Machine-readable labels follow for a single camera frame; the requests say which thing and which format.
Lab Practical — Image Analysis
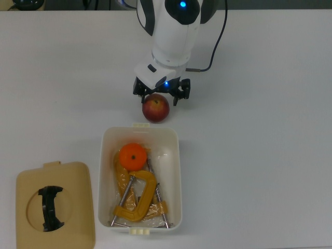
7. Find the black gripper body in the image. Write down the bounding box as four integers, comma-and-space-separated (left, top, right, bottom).
149, 76, 182, 95

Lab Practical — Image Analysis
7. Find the plastic-wrapped yellow C-clamp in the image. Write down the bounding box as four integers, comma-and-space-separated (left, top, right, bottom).
113, 146, 173, 229

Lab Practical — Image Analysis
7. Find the beige plastic lid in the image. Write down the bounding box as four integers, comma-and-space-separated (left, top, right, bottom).
15, 160, 96, 249

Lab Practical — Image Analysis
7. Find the orange mandarin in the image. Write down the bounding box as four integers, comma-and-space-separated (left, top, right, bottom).
119, 143, 148, 172

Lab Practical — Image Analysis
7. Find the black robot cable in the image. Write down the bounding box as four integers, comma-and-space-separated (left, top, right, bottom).
185, 0, 229, 73

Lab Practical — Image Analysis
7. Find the white plastic container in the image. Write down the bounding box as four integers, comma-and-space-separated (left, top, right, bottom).
98, 122, 184, 236

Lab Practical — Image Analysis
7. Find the black lid handle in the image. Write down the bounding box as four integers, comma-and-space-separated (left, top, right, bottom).
38, 185, 65, 232

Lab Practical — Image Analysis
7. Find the red apple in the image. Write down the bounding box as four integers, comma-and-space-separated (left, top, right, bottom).
142, 93, 171, 124

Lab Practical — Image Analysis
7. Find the clear plastic bag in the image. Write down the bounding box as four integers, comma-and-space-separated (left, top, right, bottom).
113, 145, 172, 229

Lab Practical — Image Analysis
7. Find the black round object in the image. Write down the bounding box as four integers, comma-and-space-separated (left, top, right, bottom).
11, 0, 45, 11

